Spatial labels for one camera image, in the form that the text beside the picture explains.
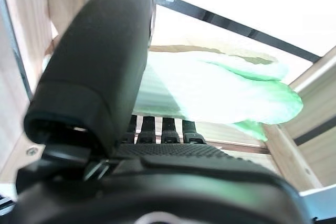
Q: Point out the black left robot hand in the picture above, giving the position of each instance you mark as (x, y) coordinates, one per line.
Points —
(157, 195)

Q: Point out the green white napa cabbage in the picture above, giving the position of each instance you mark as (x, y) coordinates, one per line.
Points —
(210, 90)

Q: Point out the slatted wooden crate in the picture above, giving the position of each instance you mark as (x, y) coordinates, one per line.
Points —
(23, 24)

